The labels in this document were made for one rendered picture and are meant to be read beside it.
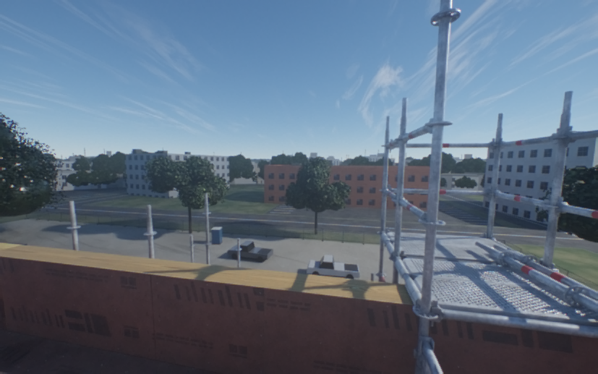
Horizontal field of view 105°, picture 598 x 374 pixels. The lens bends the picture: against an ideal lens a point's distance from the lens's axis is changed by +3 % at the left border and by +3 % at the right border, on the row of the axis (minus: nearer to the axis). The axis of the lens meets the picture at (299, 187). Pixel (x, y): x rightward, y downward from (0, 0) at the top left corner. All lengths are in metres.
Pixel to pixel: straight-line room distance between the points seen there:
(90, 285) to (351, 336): 2.04
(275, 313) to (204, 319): 0.54
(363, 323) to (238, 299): 0.84
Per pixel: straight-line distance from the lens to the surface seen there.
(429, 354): 1.57
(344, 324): 1.73
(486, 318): 1.67
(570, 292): 2.05
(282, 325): 1.81
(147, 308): 2.30
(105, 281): 2.47
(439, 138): 1.36
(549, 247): 2.60
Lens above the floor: 1.53
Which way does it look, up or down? 6 degrees down
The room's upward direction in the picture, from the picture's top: 1 degrees clockwise
